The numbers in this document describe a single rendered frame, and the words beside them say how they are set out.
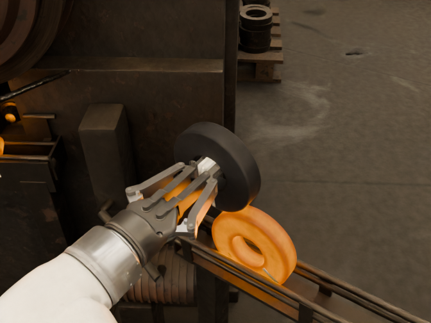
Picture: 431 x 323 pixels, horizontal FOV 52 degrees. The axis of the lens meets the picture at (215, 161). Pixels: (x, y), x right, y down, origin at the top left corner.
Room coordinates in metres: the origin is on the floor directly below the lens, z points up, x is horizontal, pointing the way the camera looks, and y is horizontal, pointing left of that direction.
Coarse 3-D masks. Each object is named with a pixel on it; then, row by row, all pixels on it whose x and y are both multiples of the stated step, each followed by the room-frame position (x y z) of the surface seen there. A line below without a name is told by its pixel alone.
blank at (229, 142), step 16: (192, 128) 0.54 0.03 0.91; (208, 128) 0.52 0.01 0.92; (224, 128) 0.52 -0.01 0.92; (176, 144) 0.55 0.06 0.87; (192, 144) 0.53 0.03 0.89; (208, 144) 0.51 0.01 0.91; (224, 144) 0.49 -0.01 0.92; (240, 144) 0.50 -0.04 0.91; (176, 160) 0.55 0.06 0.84; (224, 160) 0.49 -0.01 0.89; (240, 160) 0.48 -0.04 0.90; (240, 176) 0.47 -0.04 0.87; (256, 176) 0.48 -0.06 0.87; (224, 192) 0.49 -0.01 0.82; (240, 192) 0.47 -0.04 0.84; (256, 192) 0.48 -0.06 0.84; (224, 208) 0.49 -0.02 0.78; (240, 208) 0.47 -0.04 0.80
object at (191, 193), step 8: (200, 176) 0.48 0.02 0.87; (208, 176) 0.48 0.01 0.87; (192, 184) 0.46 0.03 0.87; (200, 184) 0.46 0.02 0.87; (184, 192) 0.44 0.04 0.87; (192, 192) 0.45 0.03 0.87; (200, 192) 0.46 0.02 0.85; (176, 200) 0.42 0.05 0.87; (184, 200) 0.43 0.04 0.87; (192, 200) 0.45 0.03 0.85; (160, 208) 0.41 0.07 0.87; (168, 208) 0.41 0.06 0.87; (184, 208) 0.43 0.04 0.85; (160, 216) 0.40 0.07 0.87
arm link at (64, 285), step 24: (48, 264) 0.31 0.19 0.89; (72, 264) 0.30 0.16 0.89; (24, 288) 0.27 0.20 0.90; (48, 288) 0.27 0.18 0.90; (72, 288) 0.27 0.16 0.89; (96, 288) 0.28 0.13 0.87; (0, 312) 0.24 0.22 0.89; (24, 312) 0.24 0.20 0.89; (48, 312) 0.25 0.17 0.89; (72, 312) 0.25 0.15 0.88; (96, 312) 0.26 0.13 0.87
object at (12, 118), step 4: (4, 108) 0.83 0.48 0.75; (8, 108) 0.83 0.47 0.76; (12, 108) 0.83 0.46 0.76; (16, 108) 0.83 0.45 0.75; (4, 112) 0.83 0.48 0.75; (8, 112) 0.82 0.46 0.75; (12, 112) 0.82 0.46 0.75; (16, 112) 0.83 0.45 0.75; (4, 116) 0.82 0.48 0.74; (8, 116) 0.82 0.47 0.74; (12, 116) 0.82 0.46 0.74; (16, 116) 0.82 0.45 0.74; (8, 120) 0.82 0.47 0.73; (12, 120) 0.82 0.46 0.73; (16, 120) 0.82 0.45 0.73; (20, 120) 0.83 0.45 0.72
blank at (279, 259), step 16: (256, 208) 0.49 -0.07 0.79; (224, 224) 0.49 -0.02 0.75; (240, 224) 0.47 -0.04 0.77; (256, 224) 0.45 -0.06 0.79; (272, 224) 0.46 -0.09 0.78; (224, 240) 0.49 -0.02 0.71; (240, 240) 0.50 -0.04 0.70; (256, 240) 0.45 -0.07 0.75; (272, 240) 0.43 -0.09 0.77; (288, 240) 0.44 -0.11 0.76; (240, 256) 0.47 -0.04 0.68; (256, 256) 0.48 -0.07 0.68; (272, 256) 0.43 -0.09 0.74; (288, 256) 0.43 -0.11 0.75; (272, 272) 0.43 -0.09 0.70; (288, 272) 0.42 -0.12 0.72
